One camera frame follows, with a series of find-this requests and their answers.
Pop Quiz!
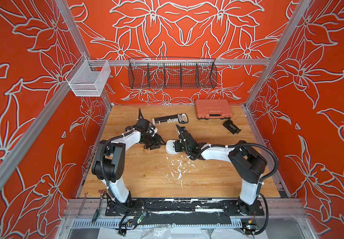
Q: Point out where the white alarm device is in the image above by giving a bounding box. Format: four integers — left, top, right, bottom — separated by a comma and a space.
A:
166, 140, 182, 155

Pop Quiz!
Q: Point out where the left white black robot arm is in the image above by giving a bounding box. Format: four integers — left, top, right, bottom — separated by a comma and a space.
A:
91, 128, 166, 210

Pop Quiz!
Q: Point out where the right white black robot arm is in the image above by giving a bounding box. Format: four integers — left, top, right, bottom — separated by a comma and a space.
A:
166, 132, 279, 215

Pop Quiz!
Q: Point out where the black white hand tool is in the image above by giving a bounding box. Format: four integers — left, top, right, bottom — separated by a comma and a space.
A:
152, 113, 189, 124

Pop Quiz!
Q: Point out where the red plastic tool case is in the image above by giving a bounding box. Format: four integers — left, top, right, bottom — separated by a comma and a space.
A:
195, 99, 233, 120

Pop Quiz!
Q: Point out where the small black holder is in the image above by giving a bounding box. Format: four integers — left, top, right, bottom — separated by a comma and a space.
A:
223, 119, 241, 134

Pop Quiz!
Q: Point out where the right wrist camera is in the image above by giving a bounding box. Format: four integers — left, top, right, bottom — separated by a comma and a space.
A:
176, 124, 189, 140

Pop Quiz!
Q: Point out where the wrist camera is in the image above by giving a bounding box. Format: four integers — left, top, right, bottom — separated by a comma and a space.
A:
125, 109, 157, 135
176, 124, 189, 140

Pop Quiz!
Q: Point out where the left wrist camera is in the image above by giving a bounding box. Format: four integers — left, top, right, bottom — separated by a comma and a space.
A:
125, 109, 157, 135

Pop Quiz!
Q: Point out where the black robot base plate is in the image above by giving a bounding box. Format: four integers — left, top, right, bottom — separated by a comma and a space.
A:
105, 198, 265, 217

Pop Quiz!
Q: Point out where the black wire wall basket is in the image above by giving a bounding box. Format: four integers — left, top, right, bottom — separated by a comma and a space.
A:
128, 57, 218, 90

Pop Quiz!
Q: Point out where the green handled screwdriver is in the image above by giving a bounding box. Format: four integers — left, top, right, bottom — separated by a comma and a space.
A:
91, 201, 102, 224

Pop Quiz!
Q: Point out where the white wire mesh basket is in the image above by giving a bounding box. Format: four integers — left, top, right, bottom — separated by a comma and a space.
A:
65, 55, 111, 97

